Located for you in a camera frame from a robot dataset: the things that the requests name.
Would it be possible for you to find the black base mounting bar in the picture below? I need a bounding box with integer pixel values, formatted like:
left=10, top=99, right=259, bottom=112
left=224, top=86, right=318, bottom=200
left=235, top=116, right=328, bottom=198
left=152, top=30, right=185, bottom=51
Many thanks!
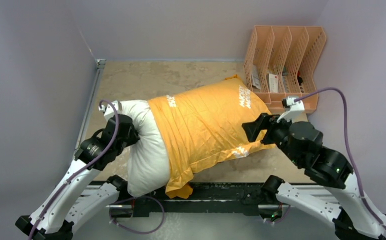
left=107, top=182, right=290, bottom=220

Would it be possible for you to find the purple cable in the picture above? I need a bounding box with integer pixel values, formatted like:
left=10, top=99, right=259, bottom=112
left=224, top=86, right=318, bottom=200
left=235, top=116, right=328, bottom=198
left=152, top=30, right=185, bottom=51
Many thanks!
left=264, top=87, right=386, bottom=240
left=27, top=99, right=166, bottom=240

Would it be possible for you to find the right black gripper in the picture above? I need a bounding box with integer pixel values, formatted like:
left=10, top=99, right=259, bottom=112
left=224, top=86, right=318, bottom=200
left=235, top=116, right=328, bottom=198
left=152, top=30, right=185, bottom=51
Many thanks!
left=241, top=111, right=302, bottom=166

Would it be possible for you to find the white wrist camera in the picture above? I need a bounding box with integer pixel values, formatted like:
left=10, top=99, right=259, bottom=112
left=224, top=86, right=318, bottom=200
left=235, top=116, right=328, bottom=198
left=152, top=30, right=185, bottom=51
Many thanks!
left=98, top=100, right=122, bottom=116
left=276, top=96, right=305, bottom=123

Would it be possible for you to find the orange cartoon pillowcase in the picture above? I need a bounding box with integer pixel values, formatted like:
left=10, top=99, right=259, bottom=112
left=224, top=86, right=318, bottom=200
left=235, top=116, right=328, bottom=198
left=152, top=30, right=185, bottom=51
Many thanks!
left=148, top=75, right=270, bottom=199

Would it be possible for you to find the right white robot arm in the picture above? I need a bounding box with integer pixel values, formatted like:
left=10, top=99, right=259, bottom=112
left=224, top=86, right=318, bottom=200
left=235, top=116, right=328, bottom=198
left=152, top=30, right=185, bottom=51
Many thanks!
left=242, top=113, right=386, bottom=240

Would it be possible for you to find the white label box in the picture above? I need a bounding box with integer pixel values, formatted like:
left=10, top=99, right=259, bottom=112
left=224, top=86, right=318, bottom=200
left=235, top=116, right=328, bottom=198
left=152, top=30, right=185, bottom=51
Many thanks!
left=267, top=73, right=279, bottom=93

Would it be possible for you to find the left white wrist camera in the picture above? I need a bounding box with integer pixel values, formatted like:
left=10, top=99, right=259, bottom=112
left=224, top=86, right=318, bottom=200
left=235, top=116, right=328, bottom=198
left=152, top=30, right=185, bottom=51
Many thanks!
left=98, top=100, right=122, bottom=116

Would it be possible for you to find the white pillow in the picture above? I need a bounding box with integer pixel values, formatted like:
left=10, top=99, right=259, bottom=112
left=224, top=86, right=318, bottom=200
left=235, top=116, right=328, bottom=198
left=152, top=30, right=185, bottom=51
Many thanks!
left=104, top=100, right=170, bottom=197

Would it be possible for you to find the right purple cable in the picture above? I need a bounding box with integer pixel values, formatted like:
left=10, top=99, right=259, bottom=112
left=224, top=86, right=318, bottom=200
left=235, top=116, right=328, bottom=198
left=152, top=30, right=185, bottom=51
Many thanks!
left=264, top=87, right=386, bottom=240

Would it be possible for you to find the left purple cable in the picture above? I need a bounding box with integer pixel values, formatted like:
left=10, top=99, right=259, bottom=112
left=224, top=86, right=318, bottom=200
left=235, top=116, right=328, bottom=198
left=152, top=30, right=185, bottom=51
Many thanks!
left=27, top=99, right=166, bottom=240

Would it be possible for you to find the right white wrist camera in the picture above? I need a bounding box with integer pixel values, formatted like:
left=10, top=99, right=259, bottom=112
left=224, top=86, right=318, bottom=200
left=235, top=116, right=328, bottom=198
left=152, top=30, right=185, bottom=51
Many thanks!
left=276, top=96, right=305, bottom=123

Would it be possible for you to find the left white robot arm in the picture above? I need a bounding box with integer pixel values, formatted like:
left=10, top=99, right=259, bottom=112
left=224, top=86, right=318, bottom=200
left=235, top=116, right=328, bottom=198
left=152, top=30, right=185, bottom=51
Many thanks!
left=15, top=114, right=139, bottom=240

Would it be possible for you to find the pink plastic file organizer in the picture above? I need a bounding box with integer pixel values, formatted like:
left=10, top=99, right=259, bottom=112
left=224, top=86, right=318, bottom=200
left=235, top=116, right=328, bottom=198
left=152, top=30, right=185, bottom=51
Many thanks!
left=243, top=25, right=327, bottom=113

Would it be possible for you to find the white paper packet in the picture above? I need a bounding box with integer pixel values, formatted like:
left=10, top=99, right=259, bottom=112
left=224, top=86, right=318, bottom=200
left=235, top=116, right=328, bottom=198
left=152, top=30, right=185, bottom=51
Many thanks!
left=251, top=64, right=262, bottom=90

